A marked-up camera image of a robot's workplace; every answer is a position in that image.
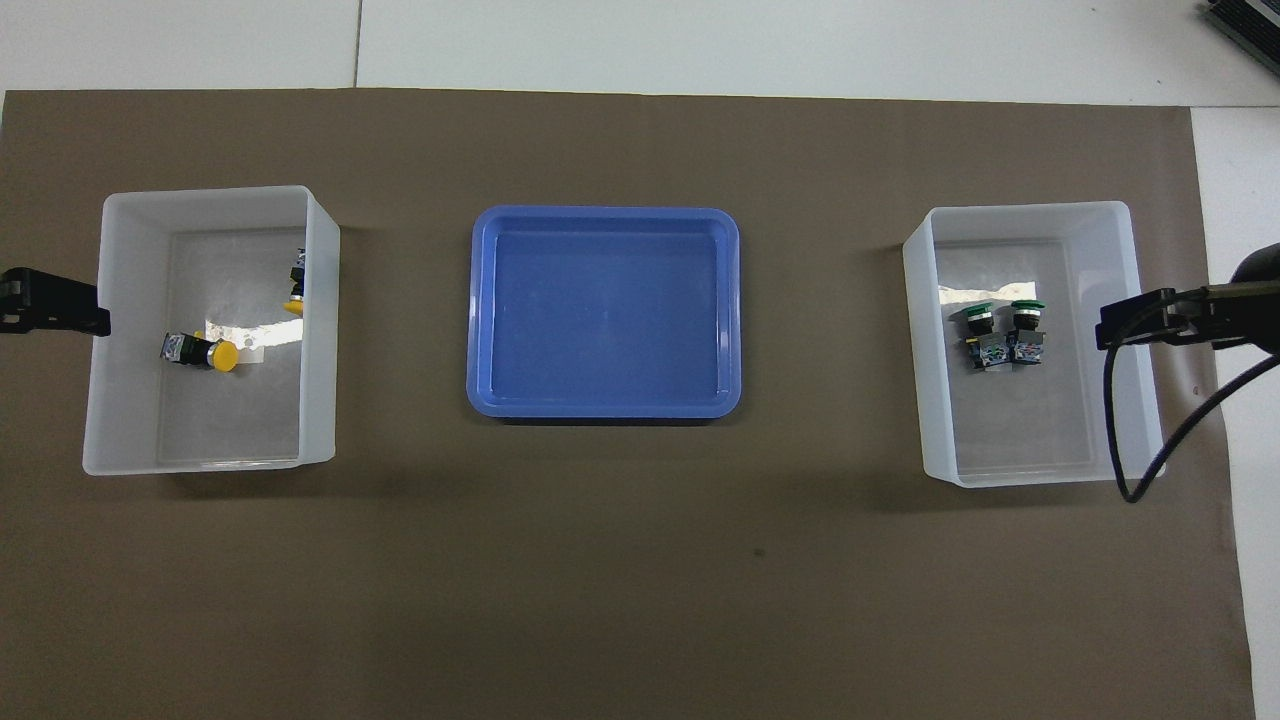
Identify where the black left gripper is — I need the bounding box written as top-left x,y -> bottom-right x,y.
0,268 -> 111,337

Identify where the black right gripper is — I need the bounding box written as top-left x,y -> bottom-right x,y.
1097,283 -> 1280,351

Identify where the green push button switch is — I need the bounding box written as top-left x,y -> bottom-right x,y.
1005,299 -> 1047,367
950,301 -> 1009,374

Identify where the translucent white plastic box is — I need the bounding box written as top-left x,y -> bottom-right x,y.
902,201 -> 1168,489
82,185 -> 341,477

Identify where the dark ribbed device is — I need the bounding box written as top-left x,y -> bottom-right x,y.
1200,0 -> 1280,76

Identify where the blue plastic tray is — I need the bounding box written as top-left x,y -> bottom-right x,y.
466,205 -> 742,419

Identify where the brown paper table mat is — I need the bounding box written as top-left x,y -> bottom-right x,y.
0,88 -> 1256,720

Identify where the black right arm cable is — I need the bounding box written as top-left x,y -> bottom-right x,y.
1100,300 -> 1280,504

